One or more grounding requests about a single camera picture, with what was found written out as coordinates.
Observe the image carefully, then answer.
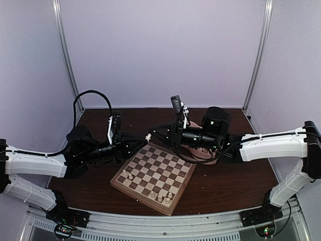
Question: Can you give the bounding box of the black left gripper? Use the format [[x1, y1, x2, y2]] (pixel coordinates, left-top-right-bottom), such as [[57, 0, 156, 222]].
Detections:
[[82, 132, 148, 165]]

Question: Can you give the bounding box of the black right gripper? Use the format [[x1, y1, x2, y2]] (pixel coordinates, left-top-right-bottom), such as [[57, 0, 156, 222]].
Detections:
[[148, 122, 219, 151]]

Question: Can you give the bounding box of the pink double bowl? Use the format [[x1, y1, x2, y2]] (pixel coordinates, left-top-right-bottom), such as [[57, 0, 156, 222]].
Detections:
[[188, 122, 217, 165]]

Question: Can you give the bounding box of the white bishop piece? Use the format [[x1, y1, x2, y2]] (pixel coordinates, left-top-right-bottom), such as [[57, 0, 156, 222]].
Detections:
[[150, 191, 156, 198]]

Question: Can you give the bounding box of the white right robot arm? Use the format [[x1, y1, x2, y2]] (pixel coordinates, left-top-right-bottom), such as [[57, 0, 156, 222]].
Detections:
[[149, 106, 320, 222]]

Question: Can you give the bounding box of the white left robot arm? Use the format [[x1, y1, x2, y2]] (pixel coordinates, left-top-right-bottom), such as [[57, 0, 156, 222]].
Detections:
[[1, 125, 151, 223]]

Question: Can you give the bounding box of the wooden chess board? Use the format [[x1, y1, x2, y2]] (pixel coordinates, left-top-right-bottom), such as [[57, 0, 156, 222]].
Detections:
[[110, 143, 196, 216]]

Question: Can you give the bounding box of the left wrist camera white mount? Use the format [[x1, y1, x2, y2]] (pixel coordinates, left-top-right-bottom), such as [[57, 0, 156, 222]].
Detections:
[[106, 112, 121, 145]]

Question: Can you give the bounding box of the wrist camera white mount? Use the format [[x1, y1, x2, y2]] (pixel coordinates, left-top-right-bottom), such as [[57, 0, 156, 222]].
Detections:
[[171, 95, 190, 129], [106, 112, 121, 145]]

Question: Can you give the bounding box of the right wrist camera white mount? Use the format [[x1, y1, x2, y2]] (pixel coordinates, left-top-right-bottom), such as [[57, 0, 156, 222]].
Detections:
[[171, 95, 190, 129]]

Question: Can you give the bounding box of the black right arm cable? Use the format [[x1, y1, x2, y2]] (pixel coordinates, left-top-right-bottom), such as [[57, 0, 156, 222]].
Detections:
[[173, 112, 241, 164]]

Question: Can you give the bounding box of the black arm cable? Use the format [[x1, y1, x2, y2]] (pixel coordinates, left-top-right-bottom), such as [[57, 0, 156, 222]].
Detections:
[[45, 90, 113, 158], [173, 112, 241, 164]]

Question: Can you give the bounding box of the front aluminium rail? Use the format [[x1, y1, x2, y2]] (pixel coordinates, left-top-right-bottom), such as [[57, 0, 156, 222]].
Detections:
[[18, 199, 311, 240]]

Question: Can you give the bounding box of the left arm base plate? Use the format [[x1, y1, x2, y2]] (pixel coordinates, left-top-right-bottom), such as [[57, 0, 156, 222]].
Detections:
[[45, 209, 90, 228]]

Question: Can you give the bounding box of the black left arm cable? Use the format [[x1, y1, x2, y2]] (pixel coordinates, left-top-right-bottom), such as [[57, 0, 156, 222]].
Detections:
[[45, 90, 113, 158]]

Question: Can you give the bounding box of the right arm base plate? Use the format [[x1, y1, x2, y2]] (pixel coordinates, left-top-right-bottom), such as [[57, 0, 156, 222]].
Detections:
[[240, 207, 283, 227]]

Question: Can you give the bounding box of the left aluminium frame post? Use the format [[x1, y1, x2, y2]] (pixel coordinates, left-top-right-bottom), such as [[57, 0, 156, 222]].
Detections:
[[52, 0, 79, 98]]

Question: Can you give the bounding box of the aluminium frame post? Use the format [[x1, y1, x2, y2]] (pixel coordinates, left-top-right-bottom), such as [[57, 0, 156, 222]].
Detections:
[[242, 0, 273, 113], [52, 0, 79, 98]]

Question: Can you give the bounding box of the right aluminium frame post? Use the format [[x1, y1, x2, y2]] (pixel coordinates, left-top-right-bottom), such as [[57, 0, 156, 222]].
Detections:
[[242, 0, 273, 113]]

